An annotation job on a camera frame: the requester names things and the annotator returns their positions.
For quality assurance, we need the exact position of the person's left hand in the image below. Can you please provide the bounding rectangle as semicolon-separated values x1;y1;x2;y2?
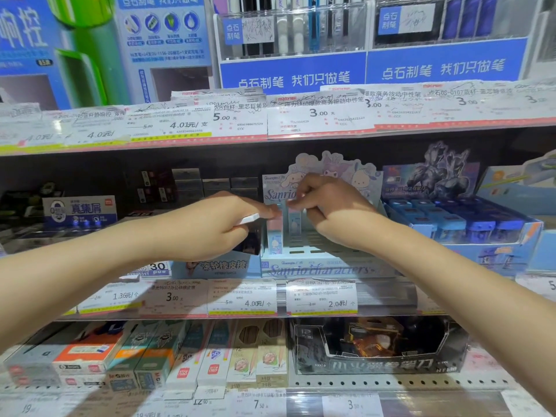
157;191;282;263

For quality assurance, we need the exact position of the person's right hand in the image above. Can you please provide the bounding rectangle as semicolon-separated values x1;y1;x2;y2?
288;173;386;253

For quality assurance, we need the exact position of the white blue cartoon eraser pack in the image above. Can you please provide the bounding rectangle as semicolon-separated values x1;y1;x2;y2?
287;208;306;249

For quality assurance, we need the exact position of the person's left forearm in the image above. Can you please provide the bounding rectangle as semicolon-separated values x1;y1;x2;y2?
0;219;168;359

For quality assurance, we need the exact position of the person's right forearm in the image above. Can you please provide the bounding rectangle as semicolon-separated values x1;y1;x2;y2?
367;215;556;414

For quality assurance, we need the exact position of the pink blue cartoon eraser pack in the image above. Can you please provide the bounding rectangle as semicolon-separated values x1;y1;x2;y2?
265;212;286;257

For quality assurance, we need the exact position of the light blue eraser display box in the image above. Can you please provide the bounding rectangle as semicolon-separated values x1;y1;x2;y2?
171;251;264;280

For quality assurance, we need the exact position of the pastel cartoon character display box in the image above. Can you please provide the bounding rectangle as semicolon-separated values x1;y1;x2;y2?
260;152;397;279

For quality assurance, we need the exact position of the white price tag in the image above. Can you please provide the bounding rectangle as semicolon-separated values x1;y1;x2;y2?
77;280;144;314
207;279;278;317
321;393;384;417
236;388;288;417
140;279;210;318
285;279;359;316

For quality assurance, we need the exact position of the group of black small packets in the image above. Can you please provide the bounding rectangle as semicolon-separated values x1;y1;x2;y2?
137;168;261;205

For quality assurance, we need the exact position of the row of white price tags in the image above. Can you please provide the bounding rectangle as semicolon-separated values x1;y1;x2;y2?
0;80;556;153

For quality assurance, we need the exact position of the beige pencil box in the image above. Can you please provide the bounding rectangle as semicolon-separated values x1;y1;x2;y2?
226;319;263;385
255;319;289;387

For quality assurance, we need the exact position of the white red pencil box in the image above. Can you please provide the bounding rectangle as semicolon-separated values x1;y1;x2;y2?
165;320;215;391
196;320;237;388

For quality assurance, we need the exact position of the group of blue sharpeners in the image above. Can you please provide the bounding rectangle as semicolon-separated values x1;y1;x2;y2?
387;199;527;244

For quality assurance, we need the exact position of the black sharpener display box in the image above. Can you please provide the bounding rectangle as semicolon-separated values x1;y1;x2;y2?
290;317;471;376

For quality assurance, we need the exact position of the green pencil box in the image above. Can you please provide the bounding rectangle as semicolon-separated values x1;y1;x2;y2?
106;321;192;392

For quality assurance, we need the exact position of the blue white eraser box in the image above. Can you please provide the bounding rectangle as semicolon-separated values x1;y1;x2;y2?
42;195;118;231

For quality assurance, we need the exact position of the clear acrylic pen holder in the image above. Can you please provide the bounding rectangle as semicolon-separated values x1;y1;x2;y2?
366;0;544;85
212;0;370;92

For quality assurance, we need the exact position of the blue robot print display box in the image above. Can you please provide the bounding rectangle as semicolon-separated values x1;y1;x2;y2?
381;141;544;275

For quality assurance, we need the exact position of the orange white pencil box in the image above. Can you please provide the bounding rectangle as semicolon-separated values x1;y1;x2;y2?
52;323;131;375

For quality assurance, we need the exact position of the light blue info board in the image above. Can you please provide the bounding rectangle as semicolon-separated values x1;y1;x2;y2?
114;0;215;105

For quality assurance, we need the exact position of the light blue cardboard display box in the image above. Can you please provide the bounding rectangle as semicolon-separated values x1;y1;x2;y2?
475;149;556;274

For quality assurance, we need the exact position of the grey pencil box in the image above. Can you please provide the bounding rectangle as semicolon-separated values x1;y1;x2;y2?
3;325;76;387

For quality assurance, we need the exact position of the giant green pen model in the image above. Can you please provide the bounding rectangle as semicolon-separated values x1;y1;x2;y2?
45;0;131;107

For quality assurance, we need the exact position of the blue advertising board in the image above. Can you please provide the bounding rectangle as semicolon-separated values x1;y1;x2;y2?
0;0;72;112

